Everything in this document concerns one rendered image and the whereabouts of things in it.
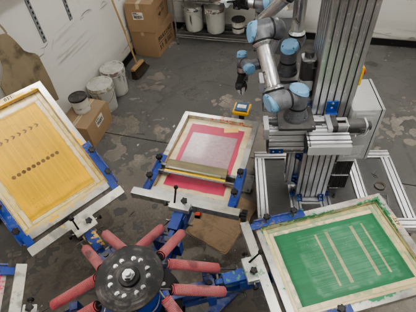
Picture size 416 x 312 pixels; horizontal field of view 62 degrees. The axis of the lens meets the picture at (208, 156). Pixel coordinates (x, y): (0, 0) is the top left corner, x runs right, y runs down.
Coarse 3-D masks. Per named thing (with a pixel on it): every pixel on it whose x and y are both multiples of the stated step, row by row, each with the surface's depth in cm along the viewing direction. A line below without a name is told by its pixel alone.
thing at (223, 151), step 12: (216, 132) 257; (228, 132) 256; (240, 132) 256; (216, 144) 249; (228, 144) 248; (216, 156) 241; (228, 156) 240; (228, 168) 233; (204, 180) 227; (204, 192) 221; (216, 192) 220
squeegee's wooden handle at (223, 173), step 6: (168, 162) 226; (174, 162) 226; (180, 162) 225; (186, 162) 225; (168, 168) 224; (186, 168) 222; (192, 168) 222; (198, 168) 221; (204, 168) 221; (210, 168) 220; (216, 168) 220; (222, 168) 219; (216, 174) 217; (222, 174) 217
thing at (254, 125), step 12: (204, 120) 267; (216, 120) 264; (228, 120) 260; (240, 120) 260; (180, 132) 257; (252, 132) 250; (168, 144) 247; (252, 144) 242; (168, 156) 242; (156, 180) 228; (168, 192) 218; (180, 192) 218
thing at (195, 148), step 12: (192, 132) 259; (204, 132) 258; (192, 144) 251; (204, 144) 250; (180, 156) 244; (192, 156) 243; (204, 156) 242; (168, 180) 229; (180, 180) 229; (192, 180) 228
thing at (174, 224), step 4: (176, 212) 201; (180, 212) 201; (172, 216) 200; (176, 216) 200; (180, 216) 200; (172, 220) 198; (176, 220) 198; (180, 220) 198; (168, 224) 196; (172, 224) 196; (176, 224) 196; (180, 224) 199; (168, 228) 195; (172, 228) 194; (176, 228) 194
